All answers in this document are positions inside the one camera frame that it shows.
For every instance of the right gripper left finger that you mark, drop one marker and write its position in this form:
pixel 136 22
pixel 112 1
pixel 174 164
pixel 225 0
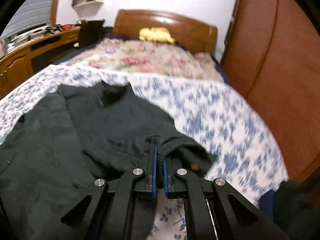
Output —
pixel 121 203

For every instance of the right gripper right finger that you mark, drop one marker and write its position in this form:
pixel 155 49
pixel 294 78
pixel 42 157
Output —
pixel 215 209

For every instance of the black jacket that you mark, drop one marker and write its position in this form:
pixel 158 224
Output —
pixel 44 168

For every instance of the navy blue mattress sheet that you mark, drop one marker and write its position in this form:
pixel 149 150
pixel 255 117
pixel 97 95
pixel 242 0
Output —
pixel 266 204

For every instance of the black garment at bedside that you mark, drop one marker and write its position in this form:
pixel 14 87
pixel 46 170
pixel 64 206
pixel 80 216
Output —
pixel 293 213

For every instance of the blue floral white bedsheet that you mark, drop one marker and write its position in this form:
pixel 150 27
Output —
pixel 210 112

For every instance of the pink floral quilt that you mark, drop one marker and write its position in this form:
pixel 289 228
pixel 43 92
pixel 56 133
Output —
pixel 134 56

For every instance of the wooden louvered wardrobe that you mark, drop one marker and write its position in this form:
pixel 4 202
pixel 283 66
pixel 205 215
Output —
pixel 272 60

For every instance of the wooden headboard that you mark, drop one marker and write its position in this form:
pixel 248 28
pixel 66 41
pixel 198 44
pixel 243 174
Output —
pixel 194 35

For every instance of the wooden desk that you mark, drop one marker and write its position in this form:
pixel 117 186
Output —
pixel 16 67

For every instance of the dark chair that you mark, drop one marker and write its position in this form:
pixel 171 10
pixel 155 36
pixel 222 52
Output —
pixel 90 32

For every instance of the yellow plush toy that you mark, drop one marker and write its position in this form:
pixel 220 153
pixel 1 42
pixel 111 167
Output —
pixel 156 34

